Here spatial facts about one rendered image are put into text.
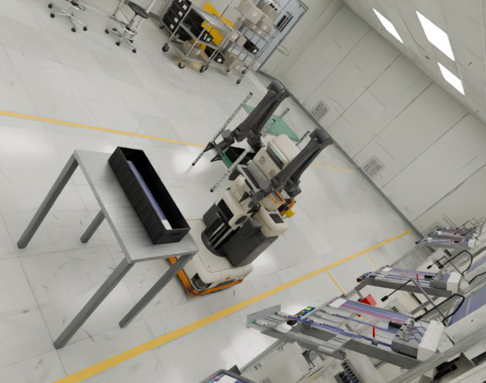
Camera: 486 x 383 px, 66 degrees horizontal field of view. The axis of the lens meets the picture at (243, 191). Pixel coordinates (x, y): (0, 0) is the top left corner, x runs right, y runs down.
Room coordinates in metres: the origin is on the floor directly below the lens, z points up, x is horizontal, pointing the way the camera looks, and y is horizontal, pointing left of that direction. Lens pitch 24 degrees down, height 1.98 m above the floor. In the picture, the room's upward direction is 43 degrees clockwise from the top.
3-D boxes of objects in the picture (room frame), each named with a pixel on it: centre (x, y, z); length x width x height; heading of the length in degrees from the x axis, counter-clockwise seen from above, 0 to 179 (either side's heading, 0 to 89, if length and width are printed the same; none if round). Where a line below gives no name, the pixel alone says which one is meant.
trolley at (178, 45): (6.86, 2.48, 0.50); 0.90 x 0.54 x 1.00; 170
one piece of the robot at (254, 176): (2.39, 0.00, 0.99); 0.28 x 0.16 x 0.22; 64
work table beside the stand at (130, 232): (1.64, 0.37, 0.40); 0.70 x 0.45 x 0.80; 64
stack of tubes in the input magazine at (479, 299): (2.01, -1.38, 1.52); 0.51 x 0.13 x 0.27; 156
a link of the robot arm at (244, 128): (2.33, 0.27, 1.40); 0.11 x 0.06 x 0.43; 64
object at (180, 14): (7.61, 3.23, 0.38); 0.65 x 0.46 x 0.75; 69
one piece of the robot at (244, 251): (2.74, -0.16, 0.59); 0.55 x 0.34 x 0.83; 64
